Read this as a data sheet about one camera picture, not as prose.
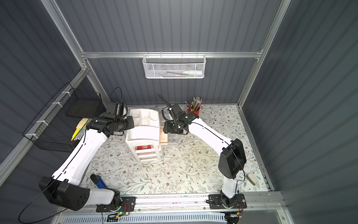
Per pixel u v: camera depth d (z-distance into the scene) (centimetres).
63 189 38
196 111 104
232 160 46
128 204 73
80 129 65
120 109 59
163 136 81
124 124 65
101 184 78
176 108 64
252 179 79
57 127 71
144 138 75
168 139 84
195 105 102
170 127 73
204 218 70
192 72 92
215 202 73
